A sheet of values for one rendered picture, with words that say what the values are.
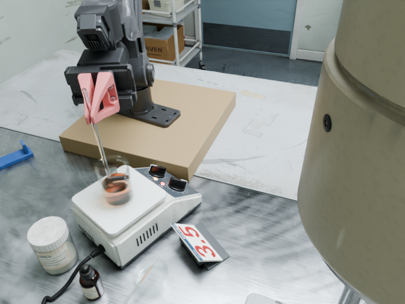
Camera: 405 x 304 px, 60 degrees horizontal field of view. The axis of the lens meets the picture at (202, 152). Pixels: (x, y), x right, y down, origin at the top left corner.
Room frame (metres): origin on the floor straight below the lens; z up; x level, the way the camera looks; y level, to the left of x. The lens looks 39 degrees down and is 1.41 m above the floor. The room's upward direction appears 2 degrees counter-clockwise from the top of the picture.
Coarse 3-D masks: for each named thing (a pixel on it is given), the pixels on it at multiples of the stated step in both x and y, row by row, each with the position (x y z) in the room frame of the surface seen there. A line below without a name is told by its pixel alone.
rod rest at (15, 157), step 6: (24, 144) 0.64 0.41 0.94; (18, 150) 0.66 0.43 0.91; (24, 150) 0.65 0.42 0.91; (30, 150) 0.66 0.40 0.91; (6, 156) 0.64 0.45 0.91; (12, 156) 0.63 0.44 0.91; (18, 156) 0.63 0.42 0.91; (24, 156) 0.63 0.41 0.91; (30, 156) 0.64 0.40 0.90; (0, 162) 0.61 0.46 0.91; (6, 162) 0.61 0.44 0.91; (12, 162) 0.62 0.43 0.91; (18, 162) 0.62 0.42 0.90; (0, 168) 0.60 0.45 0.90
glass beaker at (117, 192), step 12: (108, 156) 0.44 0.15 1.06; (120, 156) 0.44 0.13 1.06; (96, 168) 0.41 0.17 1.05; (120, 168) 0.44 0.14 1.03; (108, 180) 0.39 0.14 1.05; (120, 180) 0.39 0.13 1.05; (108, 192) 0.39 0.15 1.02; (120, 192) 0.39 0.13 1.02; (132, 192) 0.41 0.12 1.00; (108, 204) 0.39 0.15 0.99; (120, 204) 0.39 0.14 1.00
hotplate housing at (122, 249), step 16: (160, 208) 0.40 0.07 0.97; (176, 208) 0.42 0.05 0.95; (192, 208) 0.45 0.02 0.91; (80, 224) 0.40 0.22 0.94; (144, 224) 0.37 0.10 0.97; (160, 224) 0.39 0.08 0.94; (96, 240) 0.37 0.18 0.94; (112, 240) 0.34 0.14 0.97; (128, 240) 0.35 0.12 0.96; (144, 240) 0.37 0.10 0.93; (112, 256) 0.34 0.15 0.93; (128, 256) 0.34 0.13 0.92
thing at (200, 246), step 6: (180, 228) 0.39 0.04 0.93; (186, 228) 0.40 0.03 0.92; (192, 228) 0.41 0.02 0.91; (186, 234) 0.38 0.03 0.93; (192, 234) 0.39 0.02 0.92; (198, 234) 0.39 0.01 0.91; (192, 240) 0.37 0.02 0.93; (198, 240) 0.37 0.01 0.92; (192, 246) 0.35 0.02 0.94; (198, 246) 0.35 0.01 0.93; (204, 246) 0.36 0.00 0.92; (198, 252) 0.34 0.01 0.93; (204, 252) 0.34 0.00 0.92; (210, 252) 0.35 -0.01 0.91; (204, 258) 0.33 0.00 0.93; (210, 258) 0.33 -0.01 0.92; (216, 258) 0.34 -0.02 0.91
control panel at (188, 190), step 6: (138, 168) 0.52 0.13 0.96; (144, 168) 0.53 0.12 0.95; (144, 174) 0.50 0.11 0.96; (168, 174) 0.53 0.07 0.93; (156, 180) 0.48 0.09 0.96; (162, 180) 0.49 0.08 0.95; (168, 180) 0.50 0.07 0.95; (162, 186) 0.46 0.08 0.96; (168, 186) 0.47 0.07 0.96; (186, 186) 0.49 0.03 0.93; (168, 192) 0.44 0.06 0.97; (174, 192) 0.45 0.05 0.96; (180, 192) 0.46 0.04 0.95; (186, 192) 0.46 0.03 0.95; (192, 192) 0.47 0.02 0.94; (198, 192) 0.47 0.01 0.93
